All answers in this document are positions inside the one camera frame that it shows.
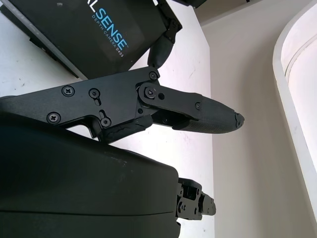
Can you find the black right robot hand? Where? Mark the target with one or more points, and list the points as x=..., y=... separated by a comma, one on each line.
x=74, y=186

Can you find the black RealSense box lid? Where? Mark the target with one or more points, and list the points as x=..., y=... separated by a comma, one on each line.
x=86, y=29

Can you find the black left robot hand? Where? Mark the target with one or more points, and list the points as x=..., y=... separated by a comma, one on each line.
x=159, y=54

